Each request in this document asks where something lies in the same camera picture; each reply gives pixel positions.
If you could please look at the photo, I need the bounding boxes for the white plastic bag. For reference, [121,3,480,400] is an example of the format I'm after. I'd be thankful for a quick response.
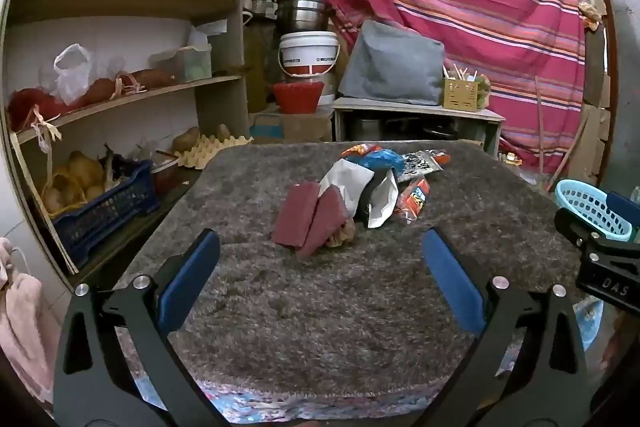
[53,43,93,105]

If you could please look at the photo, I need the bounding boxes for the white paper bag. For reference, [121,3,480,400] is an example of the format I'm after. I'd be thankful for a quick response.
[318,158,376,220]

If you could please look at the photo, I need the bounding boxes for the yellow mesh bag of potatoes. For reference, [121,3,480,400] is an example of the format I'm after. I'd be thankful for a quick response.
[42,151,106,212]

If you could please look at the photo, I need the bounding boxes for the small wicker basket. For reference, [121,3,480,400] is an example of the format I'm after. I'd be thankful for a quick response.
[442,77,478,112]

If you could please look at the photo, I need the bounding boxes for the broom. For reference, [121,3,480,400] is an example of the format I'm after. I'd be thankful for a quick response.
[534,76,590,178]

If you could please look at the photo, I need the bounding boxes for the orange snack wrapper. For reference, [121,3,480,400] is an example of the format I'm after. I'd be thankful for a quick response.
[395,177,432,224]

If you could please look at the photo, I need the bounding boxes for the long sweet potato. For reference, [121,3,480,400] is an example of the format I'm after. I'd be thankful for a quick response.
[127,69,176,90]

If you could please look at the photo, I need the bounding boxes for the cardboard egg tray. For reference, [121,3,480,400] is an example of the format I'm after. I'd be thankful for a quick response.
[172,134,253,169]

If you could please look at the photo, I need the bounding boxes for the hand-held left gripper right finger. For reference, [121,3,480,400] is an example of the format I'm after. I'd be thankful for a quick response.
[421,227,588,427]

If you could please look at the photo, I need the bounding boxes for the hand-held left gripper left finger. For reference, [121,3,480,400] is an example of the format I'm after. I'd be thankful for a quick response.
[52,228,236,427]

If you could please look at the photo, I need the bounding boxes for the red woven basket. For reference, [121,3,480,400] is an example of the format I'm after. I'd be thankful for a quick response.
[272,82,323,114]

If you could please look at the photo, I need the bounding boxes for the white red plastic bucket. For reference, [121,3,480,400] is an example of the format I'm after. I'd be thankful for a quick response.
[278,32,341,80]

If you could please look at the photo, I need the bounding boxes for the red mesh bag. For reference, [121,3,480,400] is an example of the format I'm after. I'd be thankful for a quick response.
[7,89,66,130]

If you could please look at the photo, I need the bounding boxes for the black white printed wrapper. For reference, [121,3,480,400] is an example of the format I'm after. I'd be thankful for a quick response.
[400,150,443,180]

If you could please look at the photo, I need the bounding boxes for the pink towel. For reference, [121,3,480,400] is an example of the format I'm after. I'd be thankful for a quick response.
[0,237,56,413]

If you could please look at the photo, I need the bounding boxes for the stack of cardboard boxes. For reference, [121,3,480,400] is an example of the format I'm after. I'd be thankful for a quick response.
[565,0,613,185]

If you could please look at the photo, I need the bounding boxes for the red orange wrapper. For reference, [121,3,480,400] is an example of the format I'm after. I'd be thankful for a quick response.
[341,143,383,158]

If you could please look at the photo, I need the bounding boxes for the stainless steel pot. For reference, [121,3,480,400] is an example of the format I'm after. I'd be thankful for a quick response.
[272,0,331,32]

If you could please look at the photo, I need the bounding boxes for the light blue plastic basket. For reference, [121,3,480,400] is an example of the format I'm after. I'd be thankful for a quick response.
[555,179,633,242]

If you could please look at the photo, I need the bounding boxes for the brown cardboard box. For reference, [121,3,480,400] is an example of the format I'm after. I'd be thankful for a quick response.
[250,109,333,142]

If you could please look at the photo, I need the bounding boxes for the dark blue plastic crate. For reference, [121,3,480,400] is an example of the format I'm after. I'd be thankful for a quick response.
[52,159,161,268]

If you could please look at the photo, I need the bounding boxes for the large potato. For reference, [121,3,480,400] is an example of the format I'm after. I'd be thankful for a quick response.
[172,127,201,152]

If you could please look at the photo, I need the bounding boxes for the brown paper bag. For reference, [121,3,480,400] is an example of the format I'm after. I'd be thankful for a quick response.
[325,219,357,249]

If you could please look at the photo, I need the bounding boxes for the black silver foil bag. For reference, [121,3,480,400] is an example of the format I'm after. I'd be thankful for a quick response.
[356,169,399,229]

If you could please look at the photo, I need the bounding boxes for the clear plastic container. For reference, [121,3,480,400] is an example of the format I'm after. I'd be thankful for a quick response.
[150,43,212,82]

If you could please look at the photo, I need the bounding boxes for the blue plastic wrapper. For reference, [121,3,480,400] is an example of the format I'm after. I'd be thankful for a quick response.
[356,149,405,172]

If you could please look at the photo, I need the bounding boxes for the round sweet potato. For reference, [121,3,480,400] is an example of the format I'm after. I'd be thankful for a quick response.
[80,78,121,108]

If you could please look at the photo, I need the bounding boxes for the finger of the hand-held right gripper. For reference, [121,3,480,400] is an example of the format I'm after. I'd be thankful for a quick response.
[554,206,640,258]
[606,192,640,228]

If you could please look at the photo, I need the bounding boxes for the green leafy plant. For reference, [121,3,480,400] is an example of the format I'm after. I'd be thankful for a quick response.
[475,74,492,108]

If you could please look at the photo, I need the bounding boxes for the low grey cabinet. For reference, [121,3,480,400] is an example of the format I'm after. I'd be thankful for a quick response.
[332,97,506,158]

